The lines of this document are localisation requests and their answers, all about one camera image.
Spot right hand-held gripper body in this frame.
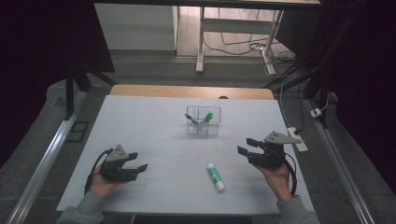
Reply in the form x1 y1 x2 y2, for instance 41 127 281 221
247 130 303 169

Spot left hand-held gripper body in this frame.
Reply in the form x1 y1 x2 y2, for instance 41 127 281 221
98 144 140 184

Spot green highlighter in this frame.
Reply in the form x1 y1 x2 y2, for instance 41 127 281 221
197 111 215 131

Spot clear plastic organizer box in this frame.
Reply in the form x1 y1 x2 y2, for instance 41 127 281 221
185 105 223 136

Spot blue pen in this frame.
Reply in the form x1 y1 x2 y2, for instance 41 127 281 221
184 113 201 126

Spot person's left hand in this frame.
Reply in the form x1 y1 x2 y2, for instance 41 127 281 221
88 165 126 200

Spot person's right hand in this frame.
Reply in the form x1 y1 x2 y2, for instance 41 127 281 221
254 161 294 202

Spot white power strip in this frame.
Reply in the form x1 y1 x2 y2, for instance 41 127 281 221
286 126 309 154

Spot green and white glue stick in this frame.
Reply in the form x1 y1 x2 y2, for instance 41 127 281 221
206 162 226 193

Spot wooden table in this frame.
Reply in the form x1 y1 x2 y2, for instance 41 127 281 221
108 83 276 101

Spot black stand legs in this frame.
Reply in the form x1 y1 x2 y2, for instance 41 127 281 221
63 60 120 121
263 59 332 129

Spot dark curtain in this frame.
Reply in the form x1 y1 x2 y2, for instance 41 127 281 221
306 0 396 195
0 0 116 171

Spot white cabinet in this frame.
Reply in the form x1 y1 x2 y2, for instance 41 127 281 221
93 3 179 52

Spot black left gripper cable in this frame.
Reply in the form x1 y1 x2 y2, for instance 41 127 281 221
84 147 114 196

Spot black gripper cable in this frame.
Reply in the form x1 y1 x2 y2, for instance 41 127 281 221
84 147 114 196
282 151 299 197

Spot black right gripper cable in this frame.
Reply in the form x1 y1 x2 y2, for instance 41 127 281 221
282 151 299 197

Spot black floor frame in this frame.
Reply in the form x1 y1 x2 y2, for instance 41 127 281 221
66 120 91 144

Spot metal floor rail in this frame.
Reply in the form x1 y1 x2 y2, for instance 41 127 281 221
5 90 89 224
304 98 378 224

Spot black floor cables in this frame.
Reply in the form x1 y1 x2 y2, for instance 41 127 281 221
204 7 297 78

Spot white desk frame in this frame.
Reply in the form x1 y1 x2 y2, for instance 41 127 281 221
195 6 285 77

